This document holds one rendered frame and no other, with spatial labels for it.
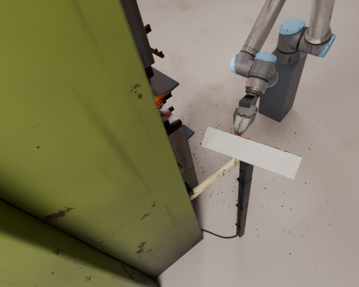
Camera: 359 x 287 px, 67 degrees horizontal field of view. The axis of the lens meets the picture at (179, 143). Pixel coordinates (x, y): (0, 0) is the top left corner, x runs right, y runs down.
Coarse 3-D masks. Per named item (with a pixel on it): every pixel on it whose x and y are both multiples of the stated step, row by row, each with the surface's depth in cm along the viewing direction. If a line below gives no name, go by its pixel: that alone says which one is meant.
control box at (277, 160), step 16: (208, 128) 100; (208, 144) 99; (224, 144) 97; (240, 144) 95; (256, 144) 93; (240, 160) 94; (256, 160) 92; (272, 160) 90; (288, 160) 88; (288, 176) 88
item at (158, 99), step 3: (168, 90) 140; (162, 93) 139; (165, 93) 139; (168, 93) 138; (159, 96) 138; (162, 96) 138; (165, 96) 138; (168, 96) 141; (171, 96) 141; (156, 99) 138; (159, 99) 137; (162, 99) 139; (165, 99) 140; (156, 102) 136; (159, 102) 139
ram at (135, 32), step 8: (120, 0) 77; (128, 0) 78; (128, 8) 80; (136, 8) 81; (128, 16) 81; (136, 16) 83; (136, 24) 84; (136, 32) 86; (144, 32) 88; (136, 40) 88; (144, 40) 90; (144, 48) 92; (144, 56) 94; (152, 56) 96; (144, 64) 96
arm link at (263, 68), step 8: (256, 56) 116; (264, 56) 113; (272, 56) 113; (256, 64) 115; (264, 64) 113; (272, 64) 114; (256, 72) 114; (264, 72) 113; (272, 72) 117; (264, 80) 114
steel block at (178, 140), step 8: (168, 112) 144; (176, 120) 140; (176, 128) 138; (184, 128) 140; (168, 136) 136; (176, 136) 141; (184, 136) 145; (176, 144) 146; (184, 144) 151; (176, 152) 151; (184, 152) 156; (184, 160) 162; (192, 160) 169; (184, 168) 169
